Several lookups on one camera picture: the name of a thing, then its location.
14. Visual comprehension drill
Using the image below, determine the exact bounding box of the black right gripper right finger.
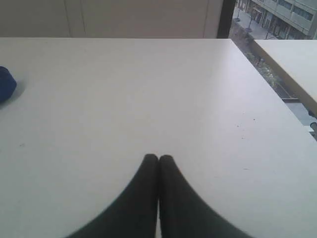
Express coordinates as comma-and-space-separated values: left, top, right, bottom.
159, 155, 249, 238

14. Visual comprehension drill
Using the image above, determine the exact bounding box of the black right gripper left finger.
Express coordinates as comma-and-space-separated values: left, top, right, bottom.
69, 154, 159, 238

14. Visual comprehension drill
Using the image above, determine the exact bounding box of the blue towel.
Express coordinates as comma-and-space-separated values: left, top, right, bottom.
0, 66, 17, 103

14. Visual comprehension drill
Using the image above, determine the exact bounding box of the white neighbouring table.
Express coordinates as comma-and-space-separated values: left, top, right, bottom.
251, 40, 317, 114

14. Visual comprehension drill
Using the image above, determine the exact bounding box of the black window frame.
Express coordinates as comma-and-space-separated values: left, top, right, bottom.
217, 0, 235, 39

